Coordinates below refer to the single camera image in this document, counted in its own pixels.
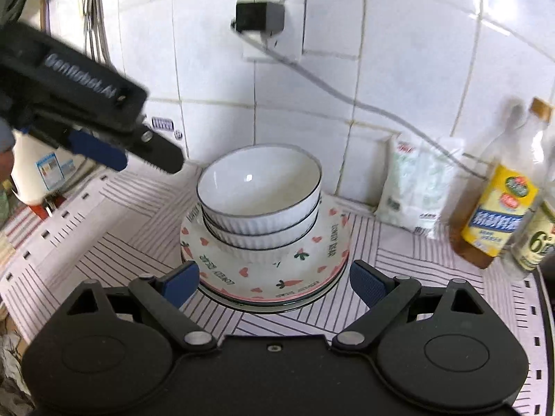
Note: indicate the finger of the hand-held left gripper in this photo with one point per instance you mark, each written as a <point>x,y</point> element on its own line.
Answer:
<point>95,149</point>
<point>160,156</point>

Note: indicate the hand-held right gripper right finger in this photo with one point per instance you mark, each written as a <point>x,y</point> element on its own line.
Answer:
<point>368,281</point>

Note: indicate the striped counter mat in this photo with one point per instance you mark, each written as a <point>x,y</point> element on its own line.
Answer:
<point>86,234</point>

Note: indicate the black power adapter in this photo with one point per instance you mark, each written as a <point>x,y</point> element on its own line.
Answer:
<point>260,17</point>

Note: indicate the oil bottle with yellow label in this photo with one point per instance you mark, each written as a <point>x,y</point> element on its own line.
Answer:
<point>498,212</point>

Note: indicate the white jug with label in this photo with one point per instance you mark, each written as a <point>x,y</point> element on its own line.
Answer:
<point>39,169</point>

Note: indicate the white salt bag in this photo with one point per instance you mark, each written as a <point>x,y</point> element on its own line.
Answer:
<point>416,182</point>

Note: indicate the white wall socket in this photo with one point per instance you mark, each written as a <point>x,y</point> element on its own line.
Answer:
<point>295,30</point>

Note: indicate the white plate with pink print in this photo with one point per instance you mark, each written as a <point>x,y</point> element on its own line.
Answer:
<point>303,277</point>

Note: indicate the white ribbed bowl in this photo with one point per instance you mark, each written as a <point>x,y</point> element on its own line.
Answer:
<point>260,245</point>
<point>260,182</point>

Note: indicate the blue fried-egg print plate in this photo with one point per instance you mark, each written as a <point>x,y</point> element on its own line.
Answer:
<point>277,309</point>

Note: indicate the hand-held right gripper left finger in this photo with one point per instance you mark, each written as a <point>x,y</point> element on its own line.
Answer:
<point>180,284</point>

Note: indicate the clear vinegar bottle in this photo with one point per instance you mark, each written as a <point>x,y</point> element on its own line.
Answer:
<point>540,238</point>

